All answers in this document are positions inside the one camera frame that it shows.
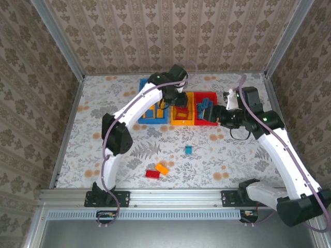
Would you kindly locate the yellow plastic container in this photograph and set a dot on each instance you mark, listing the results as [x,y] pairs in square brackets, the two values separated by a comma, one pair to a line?
[182,122]

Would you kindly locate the floral table cover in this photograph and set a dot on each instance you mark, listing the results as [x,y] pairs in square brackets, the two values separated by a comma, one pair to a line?
[194,180]

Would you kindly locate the grey metal sheet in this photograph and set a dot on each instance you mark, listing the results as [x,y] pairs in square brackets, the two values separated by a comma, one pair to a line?
[168,235]

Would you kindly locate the aluminium table edge rail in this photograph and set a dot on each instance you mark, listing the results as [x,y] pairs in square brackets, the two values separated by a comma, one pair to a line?
[175,197]

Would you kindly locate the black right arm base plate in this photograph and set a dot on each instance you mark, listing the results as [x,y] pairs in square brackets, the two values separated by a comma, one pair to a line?
[228,199]

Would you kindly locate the small blue hollow lego brick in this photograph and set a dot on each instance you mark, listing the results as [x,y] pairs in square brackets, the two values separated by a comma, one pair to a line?
[188,149]

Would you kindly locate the blue plastic container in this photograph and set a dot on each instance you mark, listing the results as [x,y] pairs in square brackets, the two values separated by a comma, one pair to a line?
[152,121]

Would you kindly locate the red hollow square lego brick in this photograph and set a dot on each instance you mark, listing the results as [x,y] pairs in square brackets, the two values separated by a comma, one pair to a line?
[178,115]

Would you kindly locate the red plastic container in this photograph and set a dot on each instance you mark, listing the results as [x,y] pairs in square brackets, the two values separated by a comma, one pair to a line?
[204,122]

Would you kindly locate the aluminium side rail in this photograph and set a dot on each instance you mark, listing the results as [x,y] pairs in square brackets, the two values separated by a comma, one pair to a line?
[275,103]
[67,129]

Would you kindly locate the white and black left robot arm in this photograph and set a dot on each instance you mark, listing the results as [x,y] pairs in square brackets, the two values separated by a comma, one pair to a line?
[139,103]

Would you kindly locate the aluminium corner post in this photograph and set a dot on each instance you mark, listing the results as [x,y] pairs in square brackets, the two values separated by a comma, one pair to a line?
[286,38]
[59,38]

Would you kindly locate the thin aluminium wall rail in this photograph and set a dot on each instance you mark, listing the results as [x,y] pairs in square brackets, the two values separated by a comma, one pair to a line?
[116,74]

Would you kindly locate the aluminium lower frame bar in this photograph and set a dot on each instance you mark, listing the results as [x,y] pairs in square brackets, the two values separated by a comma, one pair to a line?
[35,230]
[319,237]

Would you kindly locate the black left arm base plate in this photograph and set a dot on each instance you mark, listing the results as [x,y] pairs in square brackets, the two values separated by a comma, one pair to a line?
[124,199]

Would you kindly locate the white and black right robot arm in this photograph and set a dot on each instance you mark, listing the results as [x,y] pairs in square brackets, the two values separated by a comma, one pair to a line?
[284,155]

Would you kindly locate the small orange lego piece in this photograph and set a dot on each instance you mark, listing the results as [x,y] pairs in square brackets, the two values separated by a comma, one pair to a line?
[161,104]

